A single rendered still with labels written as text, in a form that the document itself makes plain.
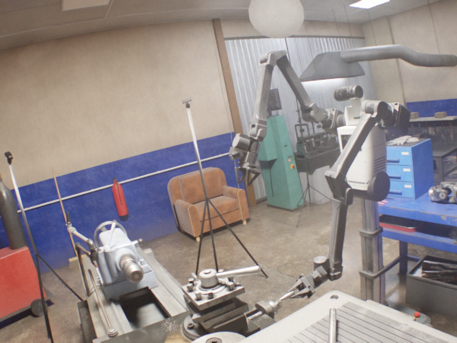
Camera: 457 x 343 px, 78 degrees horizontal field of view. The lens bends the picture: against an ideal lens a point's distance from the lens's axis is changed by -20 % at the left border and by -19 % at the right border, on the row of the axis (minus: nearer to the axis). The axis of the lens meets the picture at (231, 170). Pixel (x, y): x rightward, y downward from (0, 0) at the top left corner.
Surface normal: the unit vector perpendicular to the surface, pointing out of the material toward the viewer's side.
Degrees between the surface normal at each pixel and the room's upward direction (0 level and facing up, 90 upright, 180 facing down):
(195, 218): 90
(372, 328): 0
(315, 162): 90
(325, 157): 90
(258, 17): 111
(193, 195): 103
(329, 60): 82
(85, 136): 90
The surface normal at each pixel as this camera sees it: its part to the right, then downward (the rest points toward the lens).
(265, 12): -0.46, 0.54
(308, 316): -0.19, -0.97
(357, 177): -0.88, 0.24
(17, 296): 0.74, -0.04
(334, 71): 0.45, -0.09
